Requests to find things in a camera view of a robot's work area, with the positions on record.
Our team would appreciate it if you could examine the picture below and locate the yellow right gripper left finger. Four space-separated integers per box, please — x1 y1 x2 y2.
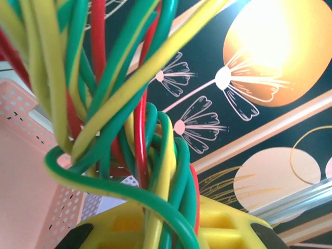
58 203 146 249

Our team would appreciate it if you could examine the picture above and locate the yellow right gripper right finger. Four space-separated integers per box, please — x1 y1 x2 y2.
198 195 286 249

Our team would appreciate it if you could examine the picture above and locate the grey cable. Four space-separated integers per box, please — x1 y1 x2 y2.
132 5 163 191

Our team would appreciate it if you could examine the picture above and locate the red cable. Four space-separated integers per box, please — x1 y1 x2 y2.
89 0 107 85

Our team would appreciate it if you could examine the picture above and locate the pink perforated plastic basket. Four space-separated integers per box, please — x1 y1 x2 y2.
0 79 141 249

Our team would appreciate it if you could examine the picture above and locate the aluminium frame post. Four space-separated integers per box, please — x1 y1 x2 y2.
248 177 332 226

